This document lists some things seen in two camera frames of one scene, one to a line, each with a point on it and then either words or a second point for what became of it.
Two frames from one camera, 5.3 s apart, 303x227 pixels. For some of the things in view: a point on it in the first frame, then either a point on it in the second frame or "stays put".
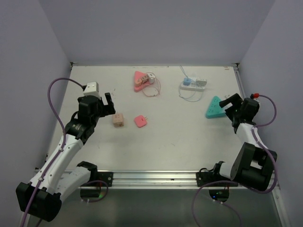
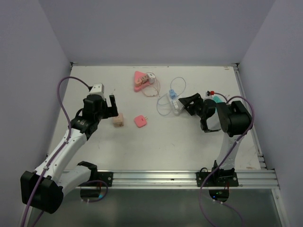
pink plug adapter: x=140 y=121 stays put
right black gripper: x=236 y=100 to x=196 y=98
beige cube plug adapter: x=118 y=119 stays put
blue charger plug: x=186 y=81 to x=173 y=95
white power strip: x=192 y=86 to x=174 y=104
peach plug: x=138 y=82 stays put
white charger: x=151 y=78 stays put
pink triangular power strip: x=139 y=75 stays put
